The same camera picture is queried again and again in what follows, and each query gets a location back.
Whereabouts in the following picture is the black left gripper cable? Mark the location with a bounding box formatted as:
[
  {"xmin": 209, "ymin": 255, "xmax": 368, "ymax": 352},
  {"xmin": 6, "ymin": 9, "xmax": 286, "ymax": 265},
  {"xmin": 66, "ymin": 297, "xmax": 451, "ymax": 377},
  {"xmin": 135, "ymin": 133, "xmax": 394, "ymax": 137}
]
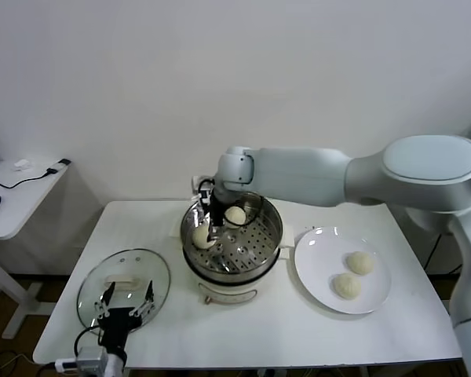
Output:
[{"xmin": 73, "ymin": 326, "xmax": 103, "ymax": 357}]

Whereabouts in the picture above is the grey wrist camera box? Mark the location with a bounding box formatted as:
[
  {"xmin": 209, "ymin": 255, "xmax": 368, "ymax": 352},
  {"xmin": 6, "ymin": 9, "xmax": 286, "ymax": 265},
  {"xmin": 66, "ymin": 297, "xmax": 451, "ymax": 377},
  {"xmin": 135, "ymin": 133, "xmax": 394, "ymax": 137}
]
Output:
[
  {"xmin": 76, "ymin": 346, "xmax": 107, "ymax": 372},
  {"xmin": 191, "ymin": 175, "xmax": 216, "ymax": 205}
]

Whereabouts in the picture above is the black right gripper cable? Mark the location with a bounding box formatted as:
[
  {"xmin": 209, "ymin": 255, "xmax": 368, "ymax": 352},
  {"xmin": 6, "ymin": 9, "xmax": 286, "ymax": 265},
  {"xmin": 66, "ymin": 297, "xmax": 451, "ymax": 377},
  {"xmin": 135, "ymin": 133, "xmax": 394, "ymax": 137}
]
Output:
[{"xmin": 235, "ymin": 190, "xmax": 265, "ymax": 229}]

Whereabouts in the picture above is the black cable with connectors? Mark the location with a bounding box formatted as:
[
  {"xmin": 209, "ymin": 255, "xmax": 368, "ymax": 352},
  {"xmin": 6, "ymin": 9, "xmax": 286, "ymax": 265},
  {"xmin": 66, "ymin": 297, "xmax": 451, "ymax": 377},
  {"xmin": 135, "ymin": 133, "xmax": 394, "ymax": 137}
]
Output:
[{"xmin": 0, "ymin": 159, "xmax": 71, "ymax": 191}]

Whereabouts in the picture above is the small white object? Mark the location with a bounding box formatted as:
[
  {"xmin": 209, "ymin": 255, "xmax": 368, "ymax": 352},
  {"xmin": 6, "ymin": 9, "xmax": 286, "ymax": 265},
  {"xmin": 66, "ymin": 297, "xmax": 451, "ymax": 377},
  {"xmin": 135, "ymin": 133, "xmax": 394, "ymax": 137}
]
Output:
[{"xmin": 10, "ymin": 159, "xmax": 35, "ymax": 174}]

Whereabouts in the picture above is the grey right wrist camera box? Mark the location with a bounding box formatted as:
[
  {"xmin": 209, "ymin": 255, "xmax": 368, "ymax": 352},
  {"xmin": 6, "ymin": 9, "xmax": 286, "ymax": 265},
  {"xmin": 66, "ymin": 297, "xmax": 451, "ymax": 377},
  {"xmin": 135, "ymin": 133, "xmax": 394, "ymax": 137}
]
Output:
[{"xmin": 191, "ymin": 175, "xmax": 216, "ymax": 205}]

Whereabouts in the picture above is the white steamed baozi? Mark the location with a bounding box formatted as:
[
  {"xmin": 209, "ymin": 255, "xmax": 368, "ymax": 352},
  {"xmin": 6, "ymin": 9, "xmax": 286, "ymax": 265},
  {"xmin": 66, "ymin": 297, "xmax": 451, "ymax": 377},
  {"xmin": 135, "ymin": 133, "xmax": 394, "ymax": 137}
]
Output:
[
  {"xmin": 331, "ymin": 273, "xmax": 363, "ymax": 302},
  {"xmin": 223, "ymin": 206, "xmax": 247, "ymax": 230},
  {"xmin": 191, "ymin": 224, "xmax": 217, "ymax": 249},
  {"xmin": 345, "ymin": 251, "xmax": 376, "ymax": 276}
]

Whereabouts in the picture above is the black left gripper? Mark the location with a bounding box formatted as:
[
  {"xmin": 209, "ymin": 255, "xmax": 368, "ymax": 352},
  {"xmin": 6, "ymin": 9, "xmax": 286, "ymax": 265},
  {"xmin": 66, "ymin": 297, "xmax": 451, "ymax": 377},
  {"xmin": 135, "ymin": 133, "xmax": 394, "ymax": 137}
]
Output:
[{"xmin": 93, "ymin": 279, "xmax": 155, "ymax": 346}]

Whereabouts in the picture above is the white side table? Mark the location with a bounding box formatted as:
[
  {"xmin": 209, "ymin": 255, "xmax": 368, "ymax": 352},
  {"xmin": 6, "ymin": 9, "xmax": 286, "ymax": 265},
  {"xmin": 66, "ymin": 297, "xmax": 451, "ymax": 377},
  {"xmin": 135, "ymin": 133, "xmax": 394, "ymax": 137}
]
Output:
[{"xmin": 0, "ymin": 159, "xmax": 72, "ymax": 342}]

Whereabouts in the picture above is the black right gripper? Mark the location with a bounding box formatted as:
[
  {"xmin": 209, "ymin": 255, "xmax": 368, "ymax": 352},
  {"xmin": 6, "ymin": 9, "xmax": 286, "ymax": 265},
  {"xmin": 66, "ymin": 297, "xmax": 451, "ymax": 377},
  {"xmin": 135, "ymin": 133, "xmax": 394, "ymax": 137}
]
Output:
[{"xmin": 206, "ymin": 192, "xmax": 227, "ymax": 247}]

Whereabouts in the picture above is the glass lid with cream handle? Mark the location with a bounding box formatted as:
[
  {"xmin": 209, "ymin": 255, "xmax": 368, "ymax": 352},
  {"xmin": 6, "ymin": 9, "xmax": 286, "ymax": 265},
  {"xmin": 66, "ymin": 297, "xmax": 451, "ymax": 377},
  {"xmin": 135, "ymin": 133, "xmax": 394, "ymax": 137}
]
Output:
[{"xmin": 76, "ymin": 247, "xmax": 171, "ymax": 329}]

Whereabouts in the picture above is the white round plate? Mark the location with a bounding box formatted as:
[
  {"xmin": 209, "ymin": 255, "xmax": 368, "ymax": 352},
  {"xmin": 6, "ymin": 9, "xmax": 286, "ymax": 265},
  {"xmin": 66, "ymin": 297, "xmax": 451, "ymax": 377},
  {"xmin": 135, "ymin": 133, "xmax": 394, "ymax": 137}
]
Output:
[{"xmin": 293, "ymin": 226, "xmax": 393, "ymax": 315}]

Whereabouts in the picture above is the black power adapter cable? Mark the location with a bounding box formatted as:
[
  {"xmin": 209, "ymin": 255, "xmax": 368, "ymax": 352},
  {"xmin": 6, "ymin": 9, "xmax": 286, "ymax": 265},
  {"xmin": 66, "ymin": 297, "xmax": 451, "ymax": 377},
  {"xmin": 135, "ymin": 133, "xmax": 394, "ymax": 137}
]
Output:
[{"xmin": 422, "ymin": 231, "xmax": 462, "ymax": 276}]

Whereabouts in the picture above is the white electric cooker pot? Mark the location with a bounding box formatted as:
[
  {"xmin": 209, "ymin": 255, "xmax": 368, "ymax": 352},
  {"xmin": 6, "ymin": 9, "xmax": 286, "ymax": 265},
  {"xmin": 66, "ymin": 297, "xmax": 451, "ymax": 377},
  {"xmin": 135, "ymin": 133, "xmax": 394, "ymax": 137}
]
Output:
[{"xmin": 182, "ymin": 247, "xmax": 290, "ymax": 306}]

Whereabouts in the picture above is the stainless steel steamer basket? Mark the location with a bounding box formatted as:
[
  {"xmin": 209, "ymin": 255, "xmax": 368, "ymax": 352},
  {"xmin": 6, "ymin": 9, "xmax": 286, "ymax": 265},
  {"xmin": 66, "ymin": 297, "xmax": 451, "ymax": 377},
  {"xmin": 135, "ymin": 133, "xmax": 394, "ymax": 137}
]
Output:
[{"xmin": 168, "ymin": 189, "xmax": 295, "ymax": 276}]

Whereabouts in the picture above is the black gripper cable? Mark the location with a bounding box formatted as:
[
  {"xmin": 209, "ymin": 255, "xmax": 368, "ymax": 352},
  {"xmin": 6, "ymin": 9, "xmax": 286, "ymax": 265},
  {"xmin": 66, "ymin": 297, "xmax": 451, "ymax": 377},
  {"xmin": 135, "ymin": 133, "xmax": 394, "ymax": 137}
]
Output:
[
  {"xmin": 235, "ymin": 190, "xmax": 265, "ymax": 229},
  {"xmin": 73, "ymin": 326, "xmax": 103, "ymax": 357}
]

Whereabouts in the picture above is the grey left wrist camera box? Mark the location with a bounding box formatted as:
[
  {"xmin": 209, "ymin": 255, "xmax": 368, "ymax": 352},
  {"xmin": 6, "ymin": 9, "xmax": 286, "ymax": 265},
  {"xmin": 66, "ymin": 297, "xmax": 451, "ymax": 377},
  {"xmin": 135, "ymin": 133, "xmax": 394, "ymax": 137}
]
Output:
[{"xmin": 76, "ymin": 346, "xmax": 107, "ymax": 372}]

